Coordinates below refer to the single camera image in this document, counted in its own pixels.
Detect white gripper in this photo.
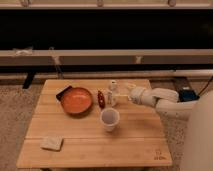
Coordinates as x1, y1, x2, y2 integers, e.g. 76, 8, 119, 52
115, 84, 157, 107

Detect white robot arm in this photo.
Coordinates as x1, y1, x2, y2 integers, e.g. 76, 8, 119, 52
117, 84, 213, 171

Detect orange ceramic bowl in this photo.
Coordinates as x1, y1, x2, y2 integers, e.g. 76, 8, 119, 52
61, 87, 93, 115

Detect small white cap piece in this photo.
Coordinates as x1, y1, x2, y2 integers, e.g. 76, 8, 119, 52
109, 80, 117, 91

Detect small white bottle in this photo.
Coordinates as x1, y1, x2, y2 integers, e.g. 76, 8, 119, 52
107, 91, 117, 107

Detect white paper cup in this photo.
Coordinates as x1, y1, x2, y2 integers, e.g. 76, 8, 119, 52
100, 108, 120, 132

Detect wooden table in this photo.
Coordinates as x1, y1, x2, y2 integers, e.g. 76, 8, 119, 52
17, 79, 172, 169

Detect blue power adapter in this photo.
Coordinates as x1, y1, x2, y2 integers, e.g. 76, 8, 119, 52
179, 89, 199, 102

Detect black flat object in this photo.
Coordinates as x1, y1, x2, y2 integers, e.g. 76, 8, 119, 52
56, 86, 72, 101

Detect black cable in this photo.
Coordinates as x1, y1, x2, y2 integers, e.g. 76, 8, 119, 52
198, 75, 213, 98

